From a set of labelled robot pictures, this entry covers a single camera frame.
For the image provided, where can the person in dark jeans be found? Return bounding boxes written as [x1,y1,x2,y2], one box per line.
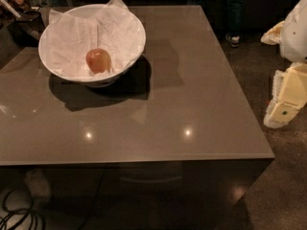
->
[187,0,243,48]

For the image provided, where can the red yellow apple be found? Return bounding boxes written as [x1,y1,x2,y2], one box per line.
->
[85,48,111,74]

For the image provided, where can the white bowl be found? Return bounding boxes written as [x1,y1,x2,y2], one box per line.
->
[37,3,147,88]

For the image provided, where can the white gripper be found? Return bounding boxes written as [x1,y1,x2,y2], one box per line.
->
[261,0,307,128]

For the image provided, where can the black cables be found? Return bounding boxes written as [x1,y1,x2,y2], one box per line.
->
[0,189,46,230]

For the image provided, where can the white cloth under table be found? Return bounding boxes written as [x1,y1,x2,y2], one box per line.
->
[24,169,51,207]

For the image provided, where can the white paper sheet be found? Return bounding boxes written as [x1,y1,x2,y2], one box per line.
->
[47,0,144,79]

